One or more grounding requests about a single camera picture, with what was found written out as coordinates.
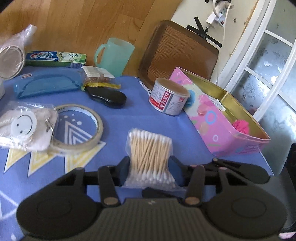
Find round item in plastic bag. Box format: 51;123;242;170
0;24;37;80

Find white plug adapter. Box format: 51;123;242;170
206;13;226;29

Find green plastic cup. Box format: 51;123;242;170
94;38;135;77

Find clear tape roll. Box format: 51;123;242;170
52;104;104;153

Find black oval case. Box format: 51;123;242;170
86;87;127;107

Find black tape cross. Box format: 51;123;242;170
187;17;222;48

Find white power cable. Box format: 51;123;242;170
216;3;233;85

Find white card packet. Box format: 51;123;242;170
208;99;226;112

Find blue printed tablecloth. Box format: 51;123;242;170
0;66;275;241

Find clear snack packet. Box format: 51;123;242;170
80;65;121;91

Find pink fluffy ball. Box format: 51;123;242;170
232;120;251;135

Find white glass door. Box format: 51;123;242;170
218;0;296;122

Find white power strip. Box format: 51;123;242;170
211;0;234;16

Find blue pouch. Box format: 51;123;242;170
13;70;84;100

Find pack of cotton swabs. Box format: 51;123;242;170
124;128;185;193

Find brown woven tray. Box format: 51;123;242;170
138;20;219;86

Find round tin can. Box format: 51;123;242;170
148;77;191;116

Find white smiley plush keychain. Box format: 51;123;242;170
0;105;58;152

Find toothpaste box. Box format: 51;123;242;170
25;51;87;69

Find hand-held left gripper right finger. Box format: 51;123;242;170
168;156;270;206

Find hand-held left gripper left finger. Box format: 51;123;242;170
54;156;131;207

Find pink tin box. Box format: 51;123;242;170
169;67;271;158

